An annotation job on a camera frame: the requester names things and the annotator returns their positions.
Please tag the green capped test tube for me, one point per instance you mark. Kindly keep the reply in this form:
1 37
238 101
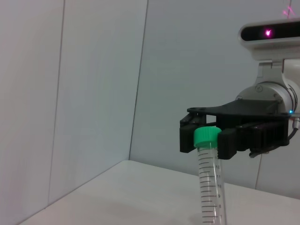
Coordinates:
206 137

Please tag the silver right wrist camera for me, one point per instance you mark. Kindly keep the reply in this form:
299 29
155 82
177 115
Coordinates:
269 47

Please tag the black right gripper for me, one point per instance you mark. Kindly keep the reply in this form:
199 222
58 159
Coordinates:
253 110

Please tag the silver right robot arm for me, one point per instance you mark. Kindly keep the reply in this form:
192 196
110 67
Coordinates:
267 91

